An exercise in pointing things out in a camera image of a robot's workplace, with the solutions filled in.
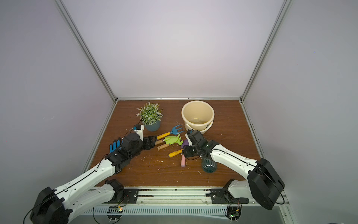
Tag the yellow shovel yellow handle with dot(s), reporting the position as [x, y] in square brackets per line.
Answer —
[175, 153]

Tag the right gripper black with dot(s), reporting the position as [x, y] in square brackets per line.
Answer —
[194, 136]

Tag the artificial plant in grey pot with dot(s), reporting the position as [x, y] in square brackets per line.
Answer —
[150, 115]

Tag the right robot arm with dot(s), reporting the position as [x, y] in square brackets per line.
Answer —
[265, 184]

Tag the green trowel wooden handle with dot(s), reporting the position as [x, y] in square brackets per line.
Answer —
[167, 140]

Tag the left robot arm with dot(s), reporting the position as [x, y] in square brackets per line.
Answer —
[66, 202]

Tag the aluminium front rail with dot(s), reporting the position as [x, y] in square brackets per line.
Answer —
[188, 193]

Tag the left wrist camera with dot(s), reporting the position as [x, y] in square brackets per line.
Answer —
[138, 129]

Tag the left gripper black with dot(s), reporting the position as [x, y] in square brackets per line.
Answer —
[151, 143]

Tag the blue black gardening glove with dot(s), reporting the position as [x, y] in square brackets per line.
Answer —
[115, 145]

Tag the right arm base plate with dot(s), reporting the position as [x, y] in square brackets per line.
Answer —
[221, 196]

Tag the cream plastic bucket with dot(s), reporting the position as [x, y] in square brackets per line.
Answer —
[198, 115]

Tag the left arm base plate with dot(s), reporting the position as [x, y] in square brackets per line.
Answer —
[126, 196]

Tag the blue rake yellow handle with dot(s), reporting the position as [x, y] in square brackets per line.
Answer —
[175, 130]

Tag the purple shovel pink handle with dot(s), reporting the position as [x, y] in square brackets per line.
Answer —
[183, 159]

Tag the teal spray bottle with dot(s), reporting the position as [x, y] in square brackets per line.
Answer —
[208, 165]

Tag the green rake wooden handle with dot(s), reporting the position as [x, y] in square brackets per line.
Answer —
[163, 145]

